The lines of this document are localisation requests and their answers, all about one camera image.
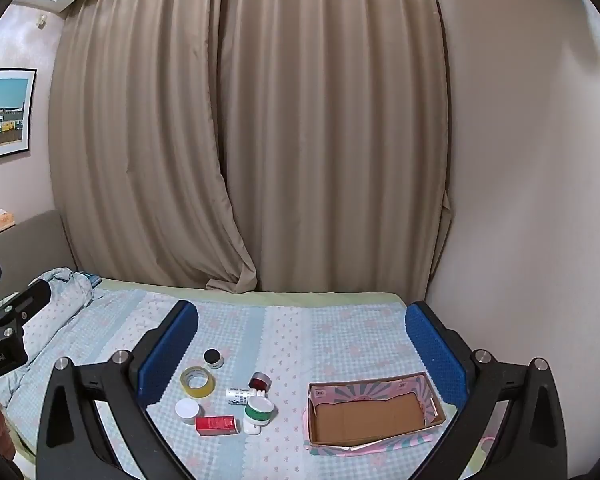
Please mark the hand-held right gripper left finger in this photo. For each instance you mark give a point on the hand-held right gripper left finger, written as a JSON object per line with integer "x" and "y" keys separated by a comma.
{"x": 170, "y": 355}

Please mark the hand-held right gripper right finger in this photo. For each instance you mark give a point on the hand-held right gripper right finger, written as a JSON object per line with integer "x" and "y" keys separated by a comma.
{"x": 435, "y": 350}

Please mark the yellow tape roll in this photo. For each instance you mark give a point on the yellow tape roll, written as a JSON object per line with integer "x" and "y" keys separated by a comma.
{"x": 186, "y": 383}

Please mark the white-lid jar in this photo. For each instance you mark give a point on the white-lid jar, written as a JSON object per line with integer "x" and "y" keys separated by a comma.
{"x": 187, "y": 409}

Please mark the red box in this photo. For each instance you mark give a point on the red box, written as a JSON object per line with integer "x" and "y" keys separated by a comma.
{"x": 217, "y": 425}

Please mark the red jar with silver lid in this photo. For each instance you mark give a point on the red jar with silver lid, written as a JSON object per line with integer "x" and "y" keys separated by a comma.
{"x": 260, "y": 380}

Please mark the cardboard box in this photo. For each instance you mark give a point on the cardboard box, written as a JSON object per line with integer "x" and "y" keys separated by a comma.
{"x": 365, "y": 415}

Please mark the green jar with white lid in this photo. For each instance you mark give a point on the green jar with white lid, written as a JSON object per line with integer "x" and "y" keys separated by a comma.
{"x": 259, "y": 412}

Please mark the white earbuds case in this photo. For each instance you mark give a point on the white earbuds case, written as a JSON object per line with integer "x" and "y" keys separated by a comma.
{"x": 252, "y": 429}

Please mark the light blue duvet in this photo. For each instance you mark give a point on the light blue duvet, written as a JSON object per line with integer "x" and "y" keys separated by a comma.
{"x": 60, "y": 305}

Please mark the black-lid jar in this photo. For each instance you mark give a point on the black-lid jar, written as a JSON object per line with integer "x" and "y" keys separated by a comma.
{"x": 213, "y": 357}

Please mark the grey bed headboard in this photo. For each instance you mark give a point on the grey bed headboard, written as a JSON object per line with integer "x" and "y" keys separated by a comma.
{"x": 35, "y": 242}

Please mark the tissue box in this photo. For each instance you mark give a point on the tissue box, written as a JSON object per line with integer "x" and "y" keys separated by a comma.
{"x": 5, "y": 221}

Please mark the dark blue cloth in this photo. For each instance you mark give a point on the dark blue cloth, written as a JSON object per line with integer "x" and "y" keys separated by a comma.
{"x": 91, "y": 278}

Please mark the white bottle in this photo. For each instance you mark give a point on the white bottle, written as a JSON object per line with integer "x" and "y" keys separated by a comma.
{"x": 237, "y": 396}

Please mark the checked pink-patterned bed sheet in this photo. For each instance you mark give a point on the checked pink-patterned bed sheet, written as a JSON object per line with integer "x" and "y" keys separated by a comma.
{"x": 300, "y": 340}

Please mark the wall poster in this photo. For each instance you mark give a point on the wall poster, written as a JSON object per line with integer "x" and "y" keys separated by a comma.
{"x": 5, "y": 115}

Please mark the small wall fixture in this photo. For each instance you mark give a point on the small wall fixture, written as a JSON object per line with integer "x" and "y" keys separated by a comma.
{"x": 42, "y": 21}

